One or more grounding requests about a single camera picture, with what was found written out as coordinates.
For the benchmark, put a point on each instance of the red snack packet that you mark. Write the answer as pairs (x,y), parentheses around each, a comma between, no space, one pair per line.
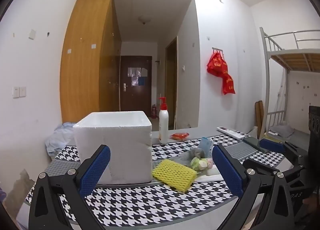
(179,136)

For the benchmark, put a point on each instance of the blue face mask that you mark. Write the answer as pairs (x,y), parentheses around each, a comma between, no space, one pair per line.
(206,145)

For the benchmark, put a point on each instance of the black smartphone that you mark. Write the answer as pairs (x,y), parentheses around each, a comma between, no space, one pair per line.
(255,143)

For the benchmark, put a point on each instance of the metal bunk bed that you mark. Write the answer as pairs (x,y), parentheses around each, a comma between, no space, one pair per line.
(298,59)

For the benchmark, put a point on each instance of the white pump lotion bottle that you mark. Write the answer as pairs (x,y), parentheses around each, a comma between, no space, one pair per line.
(163,121)

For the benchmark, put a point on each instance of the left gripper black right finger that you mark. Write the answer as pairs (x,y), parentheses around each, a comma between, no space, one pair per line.
(276,211)

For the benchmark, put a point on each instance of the ceiling lamp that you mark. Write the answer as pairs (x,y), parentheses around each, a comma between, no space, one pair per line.
(144,20)

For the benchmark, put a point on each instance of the wooden boards against wall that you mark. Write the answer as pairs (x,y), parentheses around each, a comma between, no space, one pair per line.
(259,116)

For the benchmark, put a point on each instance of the wooden wardrobe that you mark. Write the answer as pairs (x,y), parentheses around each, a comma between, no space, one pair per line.
(90,60)

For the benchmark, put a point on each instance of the red plastic bag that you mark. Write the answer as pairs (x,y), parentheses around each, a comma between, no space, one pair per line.
(217,66)

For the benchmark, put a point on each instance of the grey sock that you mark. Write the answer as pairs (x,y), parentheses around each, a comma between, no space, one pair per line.
(185,158)

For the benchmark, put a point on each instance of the houndstooth table mat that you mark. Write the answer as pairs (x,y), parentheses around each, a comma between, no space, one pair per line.
(154,204)

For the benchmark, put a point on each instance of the green tissue pack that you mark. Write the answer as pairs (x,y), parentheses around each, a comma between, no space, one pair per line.
(201,164)

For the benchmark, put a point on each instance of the yellow foam net sleeve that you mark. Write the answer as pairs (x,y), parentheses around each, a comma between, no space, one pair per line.
(174,175)

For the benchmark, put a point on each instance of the dark brown entrance door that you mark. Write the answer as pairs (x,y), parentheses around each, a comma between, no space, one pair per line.
(135,83)

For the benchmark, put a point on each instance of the white remote control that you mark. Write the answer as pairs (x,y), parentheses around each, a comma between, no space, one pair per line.
(233,134)

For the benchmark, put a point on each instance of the light blue crumpled cloth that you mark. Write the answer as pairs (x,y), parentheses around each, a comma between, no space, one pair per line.
(62,136)

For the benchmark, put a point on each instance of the red fire extinguisher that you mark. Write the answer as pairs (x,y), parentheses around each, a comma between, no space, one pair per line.
(154,112)

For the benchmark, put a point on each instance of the white wall socket pair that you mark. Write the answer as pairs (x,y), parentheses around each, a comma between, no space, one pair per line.
(18,92)

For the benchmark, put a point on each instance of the white towel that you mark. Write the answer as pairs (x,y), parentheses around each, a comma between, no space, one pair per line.
(209,175)

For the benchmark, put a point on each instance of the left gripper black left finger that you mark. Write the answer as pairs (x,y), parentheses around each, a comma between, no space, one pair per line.
(46,211)

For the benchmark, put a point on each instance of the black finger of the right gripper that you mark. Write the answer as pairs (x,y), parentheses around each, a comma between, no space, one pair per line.
(293,152)
(272,146)

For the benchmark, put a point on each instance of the white styrofoam box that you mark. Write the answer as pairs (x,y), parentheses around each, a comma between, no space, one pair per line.
(128,135)

